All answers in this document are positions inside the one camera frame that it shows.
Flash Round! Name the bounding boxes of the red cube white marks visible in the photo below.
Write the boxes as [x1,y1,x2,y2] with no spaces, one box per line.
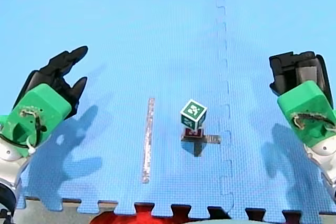
[183,127,205,138]

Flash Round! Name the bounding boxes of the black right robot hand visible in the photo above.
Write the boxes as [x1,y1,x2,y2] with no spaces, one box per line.
[269,50,336,111]

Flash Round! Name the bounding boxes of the green cube white marks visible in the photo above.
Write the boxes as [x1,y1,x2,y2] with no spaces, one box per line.
[180,99,208,131]

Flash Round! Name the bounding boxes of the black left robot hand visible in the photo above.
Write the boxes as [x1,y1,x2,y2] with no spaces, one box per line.
[12,45,89,116]

